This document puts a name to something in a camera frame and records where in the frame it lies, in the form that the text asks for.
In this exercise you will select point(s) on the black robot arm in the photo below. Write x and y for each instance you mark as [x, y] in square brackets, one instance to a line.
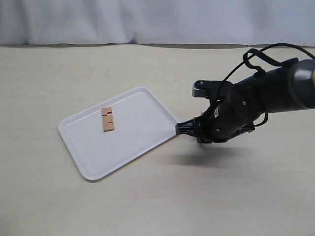
[288, 88]

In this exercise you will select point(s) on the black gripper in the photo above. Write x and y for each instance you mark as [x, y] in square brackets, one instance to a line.
[220, 122]

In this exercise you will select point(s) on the white plastic tray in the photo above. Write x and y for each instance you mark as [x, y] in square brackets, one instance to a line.
[142, 122]

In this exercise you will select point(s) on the white backdrop cloth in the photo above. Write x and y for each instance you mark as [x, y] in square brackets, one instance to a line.
[245, 22]

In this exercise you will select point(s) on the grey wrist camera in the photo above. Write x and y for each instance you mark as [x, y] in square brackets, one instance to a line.
[212, 90]

